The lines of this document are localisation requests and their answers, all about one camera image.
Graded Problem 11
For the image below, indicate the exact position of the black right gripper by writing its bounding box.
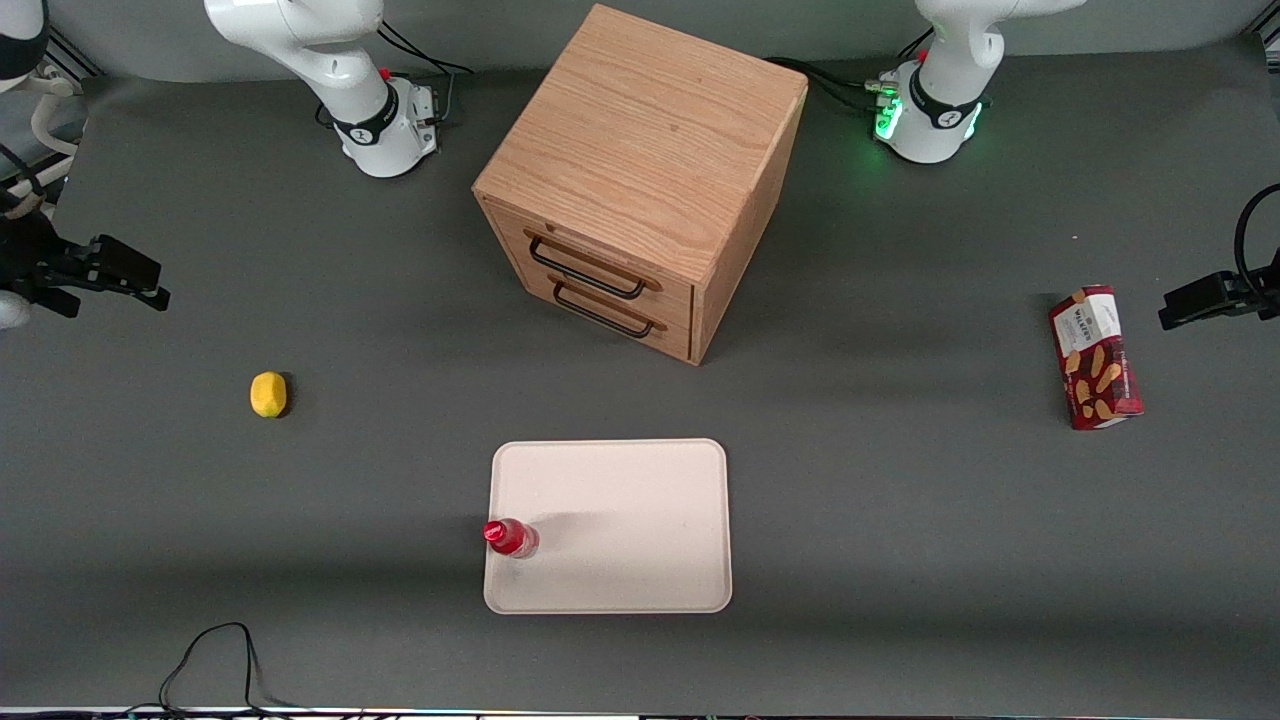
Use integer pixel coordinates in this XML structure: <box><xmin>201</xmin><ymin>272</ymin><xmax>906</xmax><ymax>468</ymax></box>
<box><xmin>0</xmin><ymin>215</ymin><xmax>172</xmax><ymax>320</ymax></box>

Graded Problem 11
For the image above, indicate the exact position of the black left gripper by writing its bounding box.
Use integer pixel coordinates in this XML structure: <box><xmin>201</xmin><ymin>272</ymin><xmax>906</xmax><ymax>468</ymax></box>
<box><xmin>1159</xmin><ymin>268</ymin><xmax>1280</xmax><ymax>332</ymax></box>

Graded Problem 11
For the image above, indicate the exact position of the red coke bottle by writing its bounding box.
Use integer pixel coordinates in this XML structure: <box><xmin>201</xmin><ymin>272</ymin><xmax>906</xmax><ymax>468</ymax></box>
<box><xmin>482</xmin><ymin>517</ymin><xmax>541</xmax><ymax>560</ymax></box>

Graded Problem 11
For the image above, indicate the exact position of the beige plastic tray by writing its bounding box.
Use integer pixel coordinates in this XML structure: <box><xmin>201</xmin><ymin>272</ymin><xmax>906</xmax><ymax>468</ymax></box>
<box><xmin>483</xmin><ymin>438</ymin><xmax>734</xmax><ymax>615</ymax></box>

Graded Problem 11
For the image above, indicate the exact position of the red cookie box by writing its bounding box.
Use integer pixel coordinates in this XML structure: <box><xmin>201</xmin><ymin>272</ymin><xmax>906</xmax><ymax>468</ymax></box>
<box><xmin>1048</xmin><ymin>285</ymin><xmax>1146</xmax><ymax>432</ymax></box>

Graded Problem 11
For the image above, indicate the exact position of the yellow lemon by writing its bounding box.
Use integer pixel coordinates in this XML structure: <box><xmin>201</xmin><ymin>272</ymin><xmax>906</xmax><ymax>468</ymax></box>
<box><xmin>249</xmin><ymin>371</ymin><xmax>290</xmax><ymax>420</ymax></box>

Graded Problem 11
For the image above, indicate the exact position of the wooden drawer cabinet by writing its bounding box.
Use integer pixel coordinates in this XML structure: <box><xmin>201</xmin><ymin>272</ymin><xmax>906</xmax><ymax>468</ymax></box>
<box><xmin>472</xmin><ymin>3</ymin><xmax>809</xmax><ymax>367</ymax></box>

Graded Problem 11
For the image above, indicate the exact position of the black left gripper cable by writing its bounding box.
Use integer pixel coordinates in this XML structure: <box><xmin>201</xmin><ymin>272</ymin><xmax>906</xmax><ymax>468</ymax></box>
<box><xmin>1233</xmin><ymin>184</ymin><xmax>1280</xmax><ymax>293</ymax></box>

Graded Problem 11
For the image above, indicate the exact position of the black right arm base cable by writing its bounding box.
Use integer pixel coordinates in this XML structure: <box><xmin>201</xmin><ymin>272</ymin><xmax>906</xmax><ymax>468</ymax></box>
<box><xmin>316</xmin><ymin>18</ymin><xmax>477</xmax><ymax>129</ymax></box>

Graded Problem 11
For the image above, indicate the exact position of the black arm base cable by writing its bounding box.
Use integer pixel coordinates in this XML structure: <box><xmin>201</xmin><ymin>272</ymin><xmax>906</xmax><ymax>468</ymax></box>
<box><xmin>316</xmin><ymin>18</ymin><xmax>477</xmax><ymax>129</ymax></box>
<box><xmin>763</xmin><ymin>28</ymin><xmax>937</xmax><ymax>113</ymax></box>

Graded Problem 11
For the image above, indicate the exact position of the thin black looped cable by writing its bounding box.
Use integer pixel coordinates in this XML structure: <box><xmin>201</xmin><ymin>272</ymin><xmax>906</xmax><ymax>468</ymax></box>
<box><xmin>158</xmin><ymin>622</ymin><xmax>306</xmax><ymax>713</ymax></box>

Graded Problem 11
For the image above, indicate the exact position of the black left arm base cable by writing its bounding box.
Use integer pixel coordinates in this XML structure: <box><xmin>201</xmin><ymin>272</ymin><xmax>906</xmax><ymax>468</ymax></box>
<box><xmin>763</xmin><ymin>28</ymin><xmax>937</xmax><ymax>113</ymax></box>

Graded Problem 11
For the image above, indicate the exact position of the black metal drawer handle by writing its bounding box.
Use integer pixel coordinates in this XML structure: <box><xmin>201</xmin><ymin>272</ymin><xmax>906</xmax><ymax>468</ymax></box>
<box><xmin>527</xmin><ymin>234</ymin><xmax>650</xmax><ymax>301</ymax></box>
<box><xmin>551</xmin><ymin>280</ymin><xmax>657</xmax><ymax>340</ymax></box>

